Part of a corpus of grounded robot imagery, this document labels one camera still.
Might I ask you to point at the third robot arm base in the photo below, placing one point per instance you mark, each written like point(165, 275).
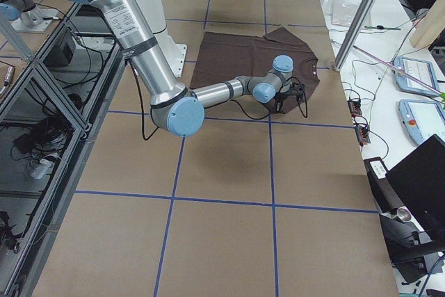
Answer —
point(26, 16)

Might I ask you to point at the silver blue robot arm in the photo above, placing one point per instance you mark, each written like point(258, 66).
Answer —
point(175, 107)

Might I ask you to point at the aluminium frame post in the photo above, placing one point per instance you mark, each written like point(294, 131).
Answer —
point(357, 23)

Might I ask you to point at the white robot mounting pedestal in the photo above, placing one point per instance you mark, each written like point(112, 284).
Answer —
point(175, 54)

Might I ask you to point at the orange black terminal block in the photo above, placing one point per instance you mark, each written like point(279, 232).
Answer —
point(360, 123)

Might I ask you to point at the black monitor on stand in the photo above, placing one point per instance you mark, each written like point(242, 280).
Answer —
point(418, 181)

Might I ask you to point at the lower blue teach pendant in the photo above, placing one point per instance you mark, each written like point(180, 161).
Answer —
point(422, 119)

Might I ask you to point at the black aluminium frame rack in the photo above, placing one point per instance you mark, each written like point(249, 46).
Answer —
point(55, 95)

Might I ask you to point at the dark brown t-shirt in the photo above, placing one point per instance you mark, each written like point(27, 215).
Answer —
point(230, 66)

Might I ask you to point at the upper blue teach pendant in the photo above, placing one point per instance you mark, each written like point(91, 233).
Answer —
point(421, 70)

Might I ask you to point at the clear plastic bag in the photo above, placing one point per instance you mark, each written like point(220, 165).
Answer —
point(343, 12)

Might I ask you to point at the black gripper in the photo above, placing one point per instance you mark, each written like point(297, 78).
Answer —
point(282, 100)

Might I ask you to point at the blue teach pendant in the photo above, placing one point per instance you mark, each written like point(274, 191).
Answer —
point(421, 70)
point(422, 119)

